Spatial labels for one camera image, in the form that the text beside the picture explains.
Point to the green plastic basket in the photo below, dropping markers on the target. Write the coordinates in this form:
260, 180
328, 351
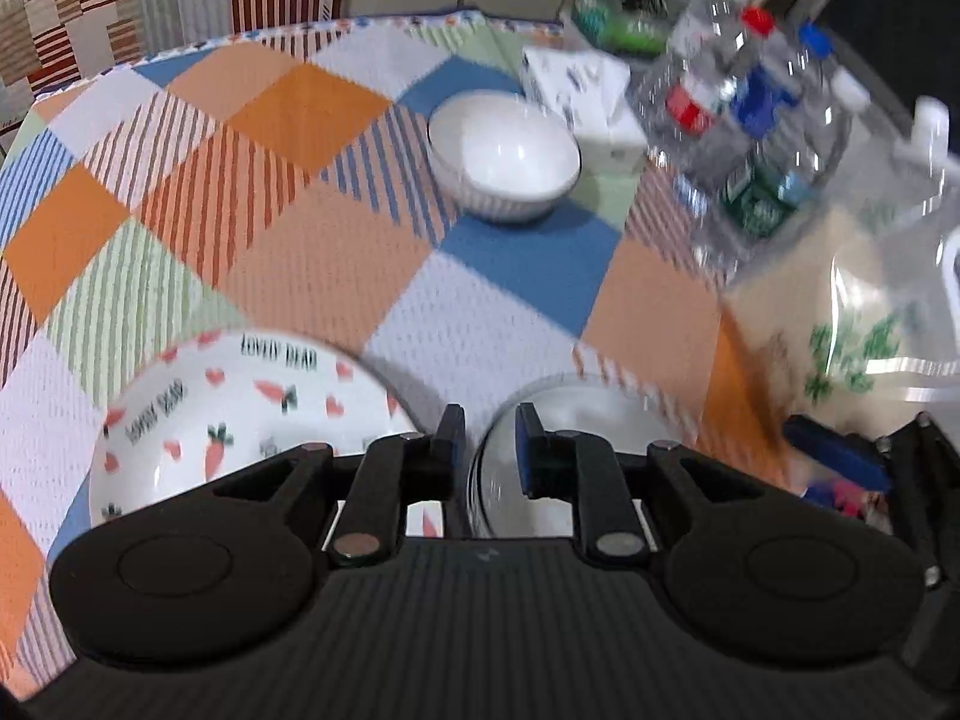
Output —
640, 31

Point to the white bunny carrot plate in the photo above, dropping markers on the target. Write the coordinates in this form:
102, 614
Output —
226, 399

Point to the clear rice bag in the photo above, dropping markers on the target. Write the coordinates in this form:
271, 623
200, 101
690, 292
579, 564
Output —
853, 319

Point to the patchwork tablecloth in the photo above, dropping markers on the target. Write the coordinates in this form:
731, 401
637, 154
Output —
282, 181

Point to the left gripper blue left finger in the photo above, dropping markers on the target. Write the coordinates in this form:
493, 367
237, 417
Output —
378, 487

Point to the water bottle blue label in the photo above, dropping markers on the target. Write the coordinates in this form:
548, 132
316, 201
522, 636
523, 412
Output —
765, 112

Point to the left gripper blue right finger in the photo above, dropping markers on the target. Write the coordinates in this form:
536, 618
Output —
584, 471

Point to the water bottle red label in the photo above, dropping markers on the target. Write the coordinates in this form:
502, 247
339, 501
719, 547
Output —
680, 99

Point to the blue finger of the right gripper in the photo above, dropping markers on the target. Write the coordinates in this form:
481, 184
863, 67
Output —
851, 456

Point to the water bottle green label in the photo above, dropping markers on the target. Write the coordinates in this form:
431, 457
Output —
720, 247

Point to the white bowl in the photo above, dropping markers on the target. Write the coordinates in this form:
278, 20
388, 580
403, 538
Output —
630, 417
501, 157

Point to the white tissue box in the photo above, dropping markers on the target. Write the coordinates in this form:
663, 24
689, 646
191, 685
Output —
588, 90

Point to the patchwork counter cover cloth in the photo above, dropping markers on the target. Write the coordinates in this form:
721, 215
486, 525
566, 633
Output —
47, 43

